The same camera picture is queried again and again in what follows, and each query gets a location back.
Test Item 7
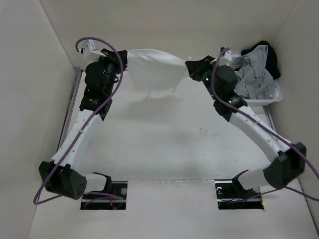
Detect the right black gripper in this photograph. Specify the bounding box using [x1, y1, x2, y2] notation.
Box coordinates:
[184, 56, 219, 101]

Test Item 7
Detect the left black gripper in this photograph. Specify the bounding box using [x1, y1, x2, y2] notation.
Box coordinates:
[97, 49, 129, 96]

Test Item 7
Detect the white tank top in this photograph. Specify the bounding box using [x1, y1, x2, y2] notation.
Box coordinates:
[127, 49, 188, 98]

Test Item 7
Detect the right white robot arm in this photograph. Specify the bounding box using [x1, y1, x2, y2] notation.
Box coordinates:
[185, 56, 306, 197]

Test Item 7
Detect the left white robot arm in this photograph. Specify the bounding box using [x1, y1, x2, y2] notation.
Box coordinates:
[34, 49, 128, 204]

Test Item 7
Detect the grey tank top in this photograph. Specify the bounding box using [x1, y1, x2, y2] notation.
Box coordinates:
[233, 44, 276, 100]

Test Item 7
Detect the black tank top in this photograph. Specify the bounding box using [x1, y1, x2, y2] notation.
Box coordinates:
[241, 40, 281, 80]

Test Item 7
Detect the white plastic laundry basket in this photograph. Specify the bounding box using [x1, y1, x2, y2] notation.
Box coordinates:
[228, 54, 283, 107]

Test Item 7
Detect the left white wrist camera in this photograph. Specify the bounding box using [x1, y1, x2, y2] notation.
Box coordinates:
[81, 39, 106, 61]

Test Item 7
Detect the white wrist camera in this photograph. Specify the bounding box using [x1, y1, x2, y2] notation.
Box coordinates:
[218, 47, 241, 66]
[81, 39, 106, 61]

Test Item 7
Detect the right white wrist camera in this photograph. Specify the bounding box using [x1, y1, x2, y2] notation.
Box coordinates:
[218, 47, 241, 66]

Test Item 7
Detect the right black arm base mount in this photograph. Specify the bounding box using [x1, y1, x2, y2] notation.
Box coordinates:
[214, 170, 264, 210]

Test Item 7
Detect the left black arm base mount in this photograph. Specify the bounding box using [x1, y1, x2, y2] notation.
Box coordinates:
[80, 172, 128, 211]

